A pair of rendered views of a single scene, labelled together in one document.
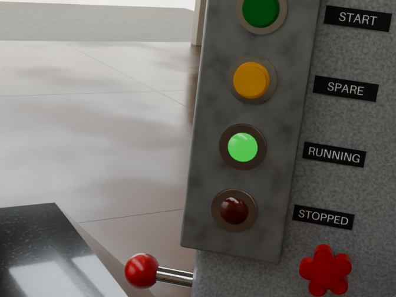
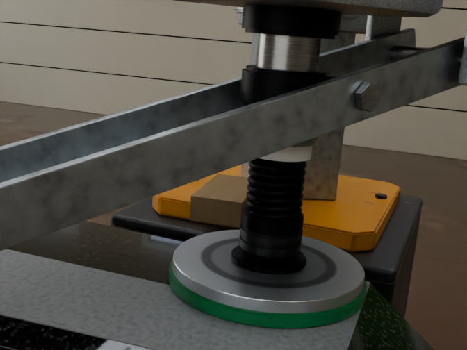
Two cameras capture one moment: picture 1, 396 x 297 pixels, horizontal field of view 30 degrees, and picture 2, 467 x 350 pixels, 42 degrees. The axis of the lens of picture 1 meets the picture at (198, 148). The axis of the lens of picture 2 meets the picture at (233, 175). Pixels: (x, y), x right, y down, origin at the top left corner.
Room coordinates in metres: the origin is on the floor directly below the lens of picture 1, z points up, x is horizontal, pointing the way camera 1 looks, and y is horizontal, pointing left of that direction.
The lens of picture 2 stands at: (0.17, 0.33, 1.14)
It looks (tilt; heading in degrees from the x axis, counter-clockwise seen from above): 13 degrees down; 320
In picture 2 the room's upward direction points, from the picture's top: 4 degrees clockwise
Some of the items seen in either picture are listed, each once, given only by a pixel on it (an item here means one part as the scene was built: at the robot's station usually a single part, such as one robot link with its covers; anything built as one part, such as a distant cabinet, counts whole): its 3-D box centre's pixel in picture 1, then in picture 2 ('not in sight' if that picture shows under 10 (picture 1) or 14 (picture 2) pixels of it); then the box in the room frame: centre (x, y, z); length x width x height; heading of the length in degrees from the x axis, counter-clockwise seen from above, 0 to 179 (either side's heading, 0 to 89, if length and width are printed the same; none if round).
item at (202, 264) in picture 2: not in sight; (267, 264); (0.64, -0.12, 0.89); 0.21 x 0.21 x 0.01
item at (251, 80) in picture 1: (251, 79); not in sight; (0.52, -0.03, 1.41); 0.03 x 0.01 x 0.03; 81
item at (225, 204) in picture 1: (234, 210); not in sight; (0.52, -0.03, 1.31); 0.02 x 0.01 x 0.02; 81
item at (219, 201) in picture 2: not in sight; (228, 198); (1.10, -0.44, 0.81); 0.20 x 0.10 x 0.05; 128
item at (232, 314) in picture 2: not in sight; (267, 268); (0.64, -0.12, 0.88); 0.22 x 0.22 x 0.04
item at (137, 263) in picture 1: (166, 275); not in sight; (0.59, 0.02, 1.22); 0.08 x 0.03 x 0.03; 81
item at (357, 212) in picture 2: not in sight; (285, 194); (1.18, -0.68, 0.76); 0.49 x 0.49 x 0.05; 30
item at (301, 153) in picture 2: not in sight; (279, 138); (0.64, -0.12, 1.03); 0.07 x 0.07 x 0.04
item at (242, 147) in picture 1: (243, 146); not in sight; (0.52, -0.03, 1.36); 0.02 x 0.01 x 0.02; 81
